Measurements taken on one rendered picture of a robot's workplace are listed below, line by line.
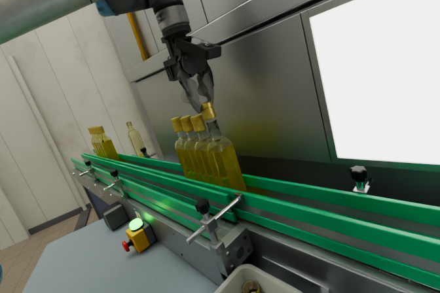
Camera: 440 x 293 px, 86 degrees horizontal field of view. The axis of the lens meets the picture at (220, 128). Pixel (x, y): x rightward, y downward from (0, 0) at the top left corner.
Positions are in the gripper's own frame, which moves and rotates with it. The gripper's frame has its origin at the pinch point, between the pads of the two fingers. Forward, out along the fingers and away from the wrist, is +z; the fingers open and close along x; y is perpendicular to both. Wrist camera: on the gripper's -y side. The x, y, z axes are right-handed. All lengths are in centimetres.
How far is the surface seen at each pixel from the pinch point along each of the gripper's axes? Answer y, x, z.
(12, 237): 347, 80, 110
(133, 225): 34, 19, 34
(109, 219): 60, 22, 38
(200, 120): 4.2, 0.3, 3.8
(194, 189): 9.5, 6.0, 22.9
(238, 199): -7.9, 5.6, 22.6
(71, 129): 318, -23, 6
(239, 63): -4.3, -12.0, -7.8
